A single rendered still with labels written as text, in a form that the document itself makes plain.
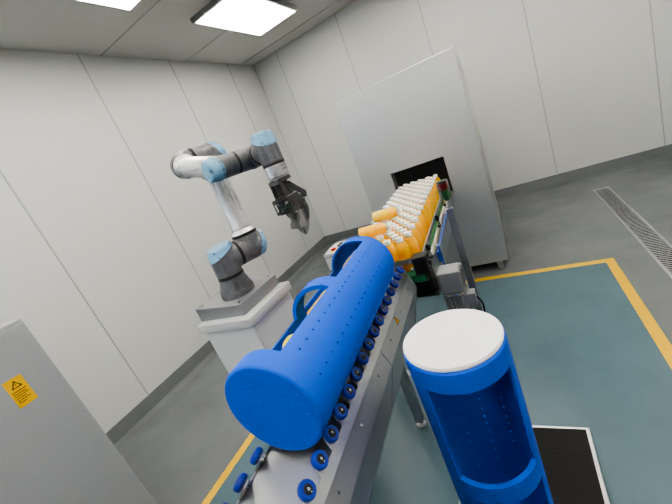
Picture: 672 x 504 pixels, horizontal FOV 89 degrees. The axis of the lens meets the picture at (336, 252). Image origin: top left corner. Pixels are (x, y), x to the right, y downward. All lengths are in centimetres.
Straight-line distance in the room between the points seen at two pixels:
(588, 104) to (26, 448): 612
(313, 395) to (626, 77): 546
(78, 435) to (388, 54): 546
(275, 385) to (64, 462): 167
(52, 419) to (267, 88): 563
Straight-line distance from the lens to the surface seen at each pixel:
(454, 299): 190
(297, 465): 106
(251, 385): 94
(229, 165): 119
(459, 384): 97
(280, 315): 158
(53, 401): 236
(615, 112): 584
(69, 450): 243
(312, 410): 90
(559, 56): 569
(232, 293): 155
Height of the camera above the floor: 163
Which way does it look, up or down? 16 degrees down
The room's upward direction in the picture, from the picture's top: 22 degrees counter-clockwise
